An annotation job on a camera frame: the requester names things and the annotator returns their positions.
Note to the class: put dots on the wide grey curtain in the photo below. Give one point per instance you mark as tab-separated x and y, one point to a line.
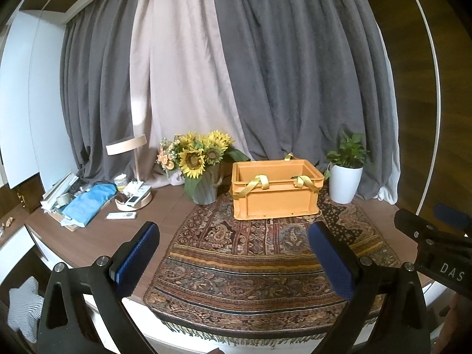
295	81

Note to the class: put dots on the blue cloth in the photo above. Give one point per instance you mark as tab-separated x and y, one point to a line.
88	202

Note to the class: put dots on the pink flower bouquet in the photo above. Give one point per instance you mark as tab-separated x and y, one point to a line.
166	156

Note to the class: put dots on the white sheer curtain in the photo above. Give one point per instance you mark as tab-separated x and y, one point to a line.
387	194

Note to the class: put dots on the white desk lamp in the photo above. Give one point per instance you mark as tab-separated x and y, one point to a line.
125	145

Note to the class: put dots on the beige curtain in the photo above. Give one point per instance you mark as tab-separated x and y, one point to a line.
177	81

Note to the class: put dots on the white jar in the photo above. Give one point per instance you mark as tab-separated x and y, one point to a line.
121	181

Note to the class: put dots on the narrow grey curtain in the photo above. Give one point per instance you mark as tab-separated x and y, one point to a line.
99	99

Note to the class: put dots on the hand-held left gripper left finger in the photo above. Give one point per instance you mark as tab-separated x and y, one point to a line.
134	261

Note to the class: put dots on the green plant in white pot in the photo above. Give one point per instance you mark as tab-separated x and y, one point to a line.
344	186

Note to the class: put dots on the stack of white boards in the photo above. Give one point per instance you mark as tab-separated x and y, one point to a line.
59	188

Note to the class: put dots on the white cabinet door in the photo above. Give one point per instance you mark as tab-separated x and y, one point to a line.
40	99

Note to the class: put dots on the patterned fringed rug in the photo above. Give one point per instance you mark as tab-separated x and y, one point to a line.
258	265

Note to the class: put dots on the small white remote control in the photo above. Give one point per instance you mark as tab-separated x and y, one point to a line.
132	200

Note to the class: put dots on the orange plastic crate with ribbons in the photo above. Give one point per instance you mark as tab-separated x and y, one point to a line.
273	202

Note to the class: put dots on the tape roll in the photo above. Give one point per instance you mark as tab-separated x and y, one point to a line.
64	199

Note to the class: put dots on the sunflower bouquet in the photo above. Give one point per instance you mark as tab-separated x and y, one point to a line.
191	160

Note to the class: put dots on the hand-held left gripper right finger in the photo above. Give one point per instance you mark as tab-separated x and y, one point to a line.
330	261

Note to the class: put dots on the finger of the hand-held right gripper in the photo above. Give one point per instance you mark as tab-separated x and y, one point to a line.
453	217
413	225

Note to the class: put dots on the grey flower vase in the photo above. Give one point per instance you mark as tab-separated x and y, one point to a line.
206	193

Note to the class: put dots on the striped grey cloth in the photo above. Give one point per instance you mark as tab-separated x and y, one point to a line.
25	302

